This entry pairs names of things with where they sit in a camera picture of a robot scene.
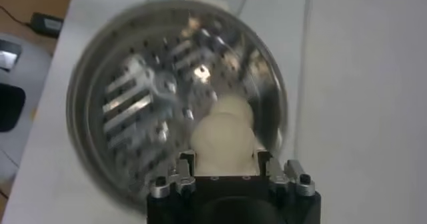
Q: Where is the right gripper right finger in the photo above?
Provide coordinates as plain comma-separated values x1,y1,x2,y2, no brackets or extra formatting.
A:
256,149,316,198

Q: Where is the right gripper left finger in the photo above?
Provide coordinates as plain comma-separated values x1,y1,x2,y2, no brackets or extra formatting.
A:
149,150,197,199

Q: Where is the white steamed baozi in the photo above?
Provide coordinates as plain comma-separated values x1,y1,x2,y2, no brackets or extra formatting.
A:
190,113,264,176
213,94,256,126

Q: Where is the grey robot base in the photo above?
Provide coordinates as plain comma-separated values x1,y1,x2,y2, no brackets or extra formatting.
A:
0,33,53,181

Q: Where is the stainless steel steamer basket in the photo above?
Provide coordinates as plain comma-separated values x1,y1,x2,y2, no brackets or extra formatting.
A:
65,0,290,213

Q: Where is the black power brick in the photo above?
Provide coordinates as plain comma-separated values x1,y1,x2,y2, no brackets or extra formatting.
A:
29,11,64,39

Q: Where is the black power brick cable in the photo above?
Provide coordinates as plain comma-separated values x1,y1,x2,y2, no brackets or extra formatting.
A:
0,5,33,27

